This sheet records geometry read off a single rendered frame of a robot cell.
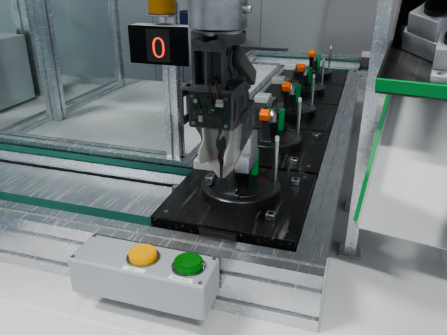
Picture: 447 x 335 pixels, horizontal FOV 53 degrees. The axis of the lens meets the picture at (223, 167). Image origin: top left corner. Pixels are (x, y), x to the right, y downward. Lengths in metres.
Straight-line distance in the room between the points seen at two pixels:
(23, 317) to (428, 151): 0.66
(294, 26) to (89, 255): 4.56
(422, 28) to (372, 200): 0.25
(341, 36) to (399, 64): 3.66
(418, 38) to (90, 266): 0.55
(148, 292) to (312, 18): 4.49
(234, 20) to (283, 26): 4.59
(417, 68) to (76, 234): 0.56
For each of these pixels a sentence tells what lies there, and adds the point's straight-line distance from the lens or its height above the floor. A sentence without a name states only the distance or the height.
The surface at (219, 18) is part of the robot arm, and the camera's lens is 0.56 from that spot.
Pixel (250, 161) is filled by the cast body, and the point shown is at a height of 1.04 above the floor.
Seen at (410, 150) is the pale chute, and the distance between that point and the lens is 0.73.
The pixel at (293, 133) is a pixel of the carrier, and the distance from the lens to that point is 1.04.
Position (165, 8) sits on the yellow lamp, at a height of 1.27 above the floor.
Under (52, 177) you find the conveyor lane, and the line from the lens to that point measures 1.05.
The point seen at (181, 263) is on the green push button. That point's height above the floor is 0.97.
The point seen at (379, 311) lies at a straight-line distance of 0.76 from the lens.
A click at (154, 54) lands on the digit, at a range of 0.88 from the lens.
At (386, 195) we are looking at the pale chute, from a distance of 0.71.
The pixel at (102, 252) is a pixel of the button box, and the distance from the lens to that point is 0.69.
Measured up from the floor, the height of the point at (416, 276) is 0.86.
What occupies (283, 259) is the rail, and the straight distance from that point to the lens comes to 0.66.
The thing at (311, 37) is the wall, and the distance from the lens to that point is 4.99.
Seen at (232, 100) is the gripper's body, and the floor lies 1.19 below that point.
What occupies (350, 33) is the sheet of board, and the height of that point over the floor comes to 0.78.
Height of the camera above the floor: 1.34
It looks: 24 degrees down
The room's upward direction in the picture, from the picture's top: straight up
